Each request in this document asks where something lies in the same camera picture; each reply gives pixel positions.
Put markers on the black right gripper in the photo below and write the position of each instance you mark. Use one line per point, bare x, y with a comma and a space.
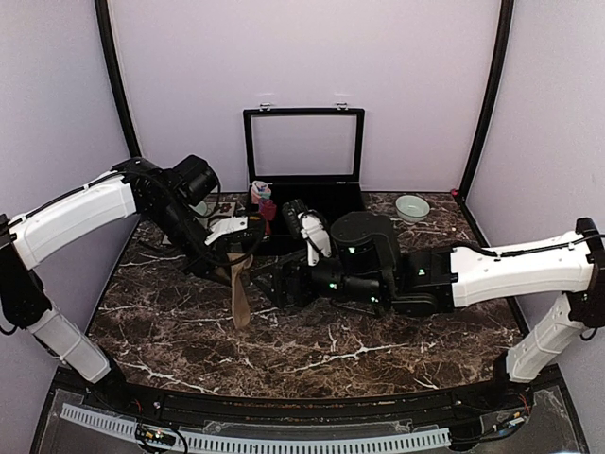
290, 265

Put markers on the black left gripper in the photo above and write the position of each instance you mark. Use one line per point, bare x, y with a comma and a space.
210, 258

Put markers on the brown sock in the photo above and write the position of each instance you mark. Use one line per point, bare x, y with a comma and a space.
240, 306

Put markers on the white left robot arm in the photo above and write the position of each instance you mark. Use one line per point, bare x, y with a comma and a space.
136, 187

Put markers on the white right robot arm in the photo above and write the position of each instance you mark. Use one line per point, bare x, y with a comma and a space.
571, 265

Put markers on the green bowl at right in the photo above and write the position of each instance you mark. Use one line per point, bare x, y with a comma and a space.
412, 209

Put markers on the pink white rolled sock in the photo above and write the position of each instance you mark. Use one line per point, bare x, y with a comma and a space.
260, 191

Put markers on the magenta purple rolled sock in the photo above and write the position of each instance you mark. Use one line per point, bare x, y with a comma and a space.
268, 209

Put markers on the black compartment storage box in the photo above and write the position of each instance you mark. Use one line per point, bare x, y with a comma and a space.
309, 153

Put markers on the black left corner post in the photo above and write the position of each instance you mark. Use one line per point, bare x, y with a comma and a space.
119, 95

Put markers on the black corner post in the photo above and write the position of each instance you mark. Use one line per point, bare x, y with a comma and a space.
119, 95
500, 46

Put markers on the white perforated front rail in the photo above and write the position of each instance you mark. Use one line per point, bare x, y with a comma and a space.
160, 440

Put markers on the black right corner post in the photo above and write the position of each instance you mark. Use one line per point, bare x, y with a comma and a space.
500, 46

